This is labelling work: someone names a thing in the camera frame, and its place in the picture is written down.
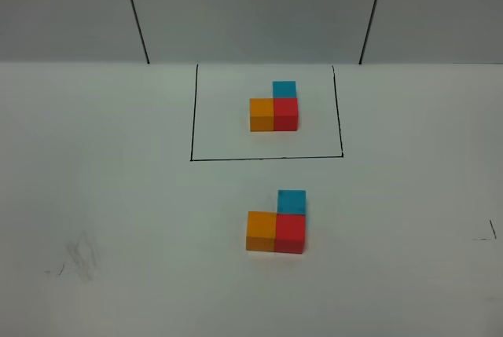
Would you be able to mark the template orange block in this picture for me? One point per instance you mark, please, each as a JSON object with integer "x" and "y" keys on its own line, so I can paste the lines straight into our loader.
{"x": 261, "y": 114}

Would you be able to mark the template red block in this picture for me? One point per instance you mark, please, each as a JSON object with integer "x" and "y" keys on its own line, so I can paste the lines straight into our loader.
{"x": 286, "y": 114}

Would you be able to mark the template blue block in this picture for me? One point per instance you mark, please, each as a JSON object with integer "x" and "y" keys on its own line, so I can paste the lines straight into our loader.
{"x": 284, "y": 89}

